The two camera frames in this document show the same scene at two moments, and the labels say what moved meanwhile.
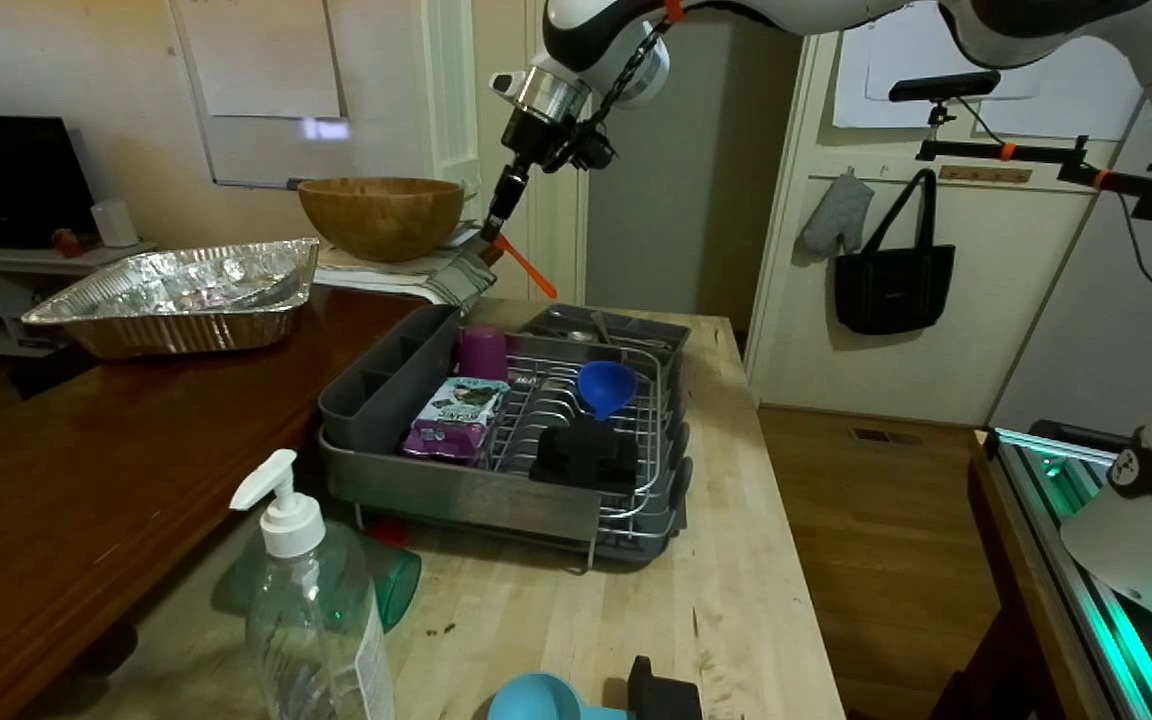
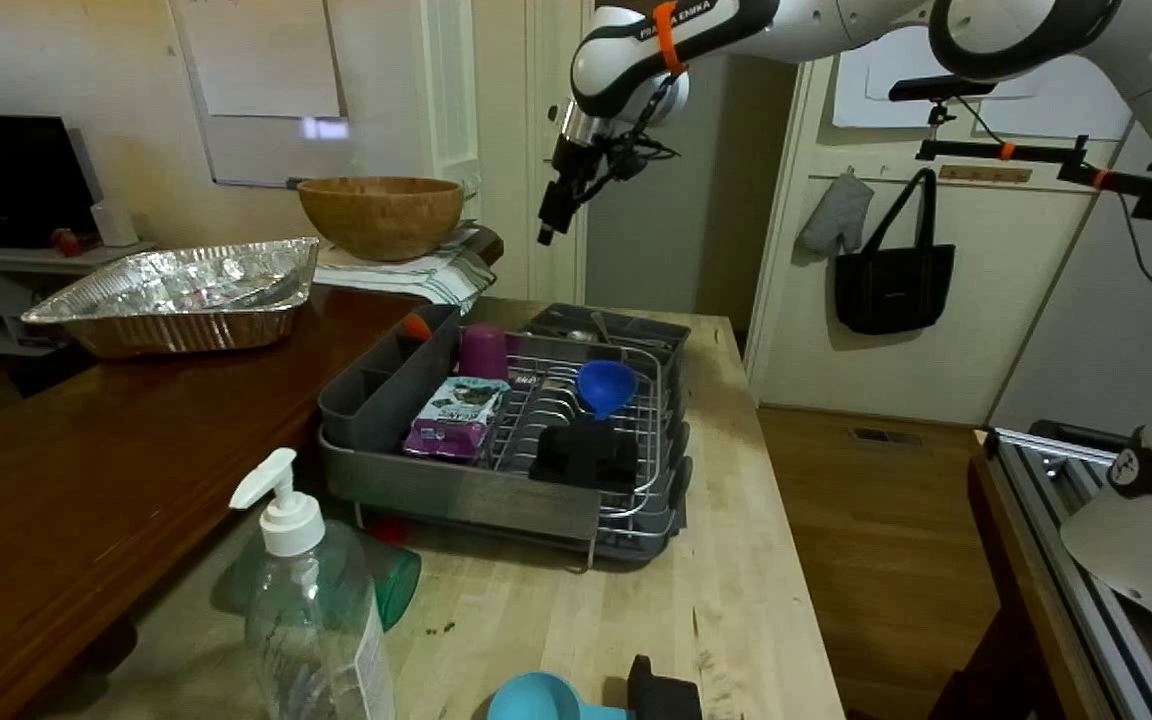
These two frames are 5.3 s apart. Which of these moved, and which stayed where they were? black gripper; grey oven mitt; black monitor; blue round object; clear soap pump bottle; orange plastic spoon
Moved: black gripper; orange plastic spoon
Stayed: clear soap pump bottle; blue round object; black monitor; grey oven mitt
